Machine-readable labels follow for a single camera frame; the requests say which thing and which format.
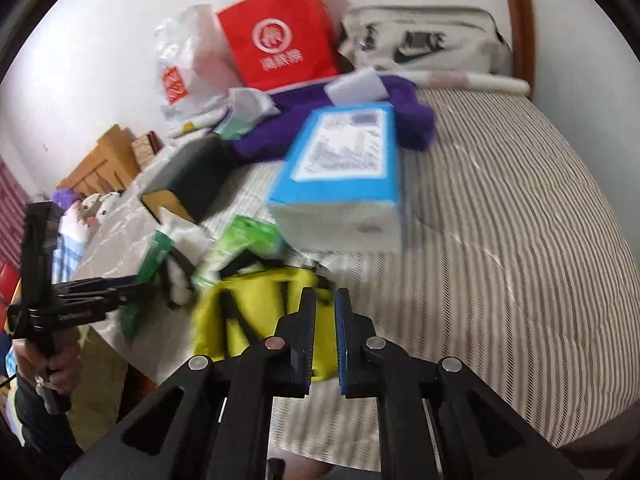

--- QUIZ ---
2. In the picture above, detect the green packet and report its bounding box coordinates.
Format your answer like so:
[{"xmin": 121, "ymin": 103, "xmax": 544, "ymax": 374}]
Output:
[{"xmin": 119, "ymin": 230, "xmax": 172, "ymax": 342}]

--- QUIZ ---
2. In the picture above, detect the yellow mesh pouch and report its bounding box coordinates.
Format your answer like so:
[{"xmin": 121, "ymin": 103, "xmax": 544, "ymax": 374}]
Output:
[{"xmin": 192, "ymin": 266, "xmax": 337, "ymax": 382}]

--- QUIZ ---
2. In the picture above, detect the green wet wipes pack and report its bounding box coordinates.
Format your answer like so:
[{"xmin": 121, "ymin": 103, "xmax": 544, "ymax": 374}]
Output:
[{"xmin": 192, "ymin": 216, "xmax": 285, "ymax": 286}]

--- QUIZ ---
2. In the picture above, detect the blue tissue pack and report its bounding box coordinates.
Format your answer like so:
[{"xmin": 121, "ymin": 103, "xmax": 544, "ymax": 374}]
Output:
[{"xmin": 266, "ymin": 102, "xmax": 402, "ymax": 254}]

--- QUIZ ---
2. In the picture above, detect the white cloth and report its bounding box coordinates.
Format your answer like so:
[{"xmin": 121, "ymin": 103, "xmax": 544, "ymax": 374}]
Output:
[{"xmin": 217, "ymin": 88, "xmax": 280, "ymax": 140}]

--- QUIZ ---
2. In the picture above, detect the white sponge block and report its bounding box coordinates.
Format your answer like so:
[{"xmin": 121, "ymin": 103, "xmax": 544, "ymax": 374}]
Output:
[{"xmin": 324, "ymin": 67, "xmax": 390, "ymax": 106}]

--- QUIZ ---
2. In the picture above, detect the white mesh drawstring bag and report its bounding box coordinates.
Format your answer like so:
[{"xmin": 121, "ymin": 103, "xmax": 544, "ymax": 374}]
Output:
[{"xmin": 160, "ymin": 208, "xmax": 210, "ymax": 310}]

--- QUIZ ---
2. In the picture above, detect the person's left hand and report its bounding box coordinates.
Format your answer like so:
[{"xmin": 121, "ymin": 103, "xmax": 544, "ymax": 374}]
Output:
[{"xmin": 12, "ymin": 327, "xmax": 81, "ymax": 396}]

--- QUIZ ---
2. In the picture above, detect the purple plush toy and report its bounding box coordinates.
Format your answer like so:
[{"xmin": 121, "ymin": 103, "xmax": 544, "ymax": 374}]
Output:
[{"xmin": 51, "ymin": 188, "xmax": 82, "ymax": 211}]

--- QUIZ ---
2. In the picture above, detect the striped pink curtain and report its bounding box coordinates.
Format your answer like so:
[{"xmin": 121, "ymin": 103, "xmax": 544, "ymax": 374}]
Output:
[{"xmin": 0, "ymin": 160, "xmax": 29, "ymax": 266}]

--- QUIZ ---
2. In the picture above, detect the wooden headboard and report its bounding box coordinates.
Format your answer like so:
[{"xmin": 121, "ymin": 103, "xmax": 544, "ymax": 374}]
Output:
[{"xmin": 56, "ymin": 125, "xmax": 140, "ymax": 197}]

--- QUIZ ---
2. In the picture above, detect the patterned brown box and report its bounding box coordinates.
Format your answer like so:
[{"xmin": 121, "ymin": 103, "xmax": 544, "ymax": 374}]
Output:
[{"xmin": 131, "ymin": 131, "xmax": 163, "ymax": 170}]

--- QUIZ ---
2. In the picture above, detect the striped mattress cover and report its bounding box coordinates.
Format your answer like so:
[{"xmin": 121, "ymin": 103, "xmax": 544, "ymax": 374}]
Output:
[{"xmin": 74, "ymin": 89, "xmax": 639, "ymax": 470}]

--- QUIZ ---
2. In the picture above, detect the white plastic shopping bag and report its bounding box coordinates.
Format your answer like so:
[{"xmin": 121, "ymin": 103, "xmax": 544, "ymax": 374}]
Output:
[{"xmin": 153, "ymin": 4, "xmax": 242, "ymax": 127}]

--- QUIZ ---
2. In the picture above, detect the purple towel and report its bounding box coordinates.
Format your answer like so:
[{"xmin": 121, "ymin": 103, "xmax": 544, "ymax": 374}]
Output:
[{"xmin": 226, "ymin": 75, "xmax": 436, "ymax": 166}]

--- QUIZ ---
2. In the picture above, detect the red paper shopping bag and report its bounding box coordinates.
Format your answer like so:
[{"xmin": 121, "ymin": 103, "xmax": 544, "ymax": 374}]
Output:
[{"xmin": 217, "ymin": 0, "xmax": 338, "ymax": 91}]

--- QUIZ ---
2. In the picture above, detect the grey Nike bag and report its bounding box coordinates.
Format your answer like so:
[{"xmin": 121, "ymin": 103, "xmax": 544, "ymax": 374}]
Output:
[{"xmin": 338, "ymin": 6, "xmax": 513, "ymax": 76}]

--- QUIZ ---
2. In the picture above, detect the brown wooden door frame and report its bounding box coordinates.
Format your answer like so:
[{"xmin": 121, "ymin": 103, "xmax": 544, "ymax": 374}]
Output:
[{"xmin": 508, "ymin": 0, "xmax": 536, "ymax": 91}]

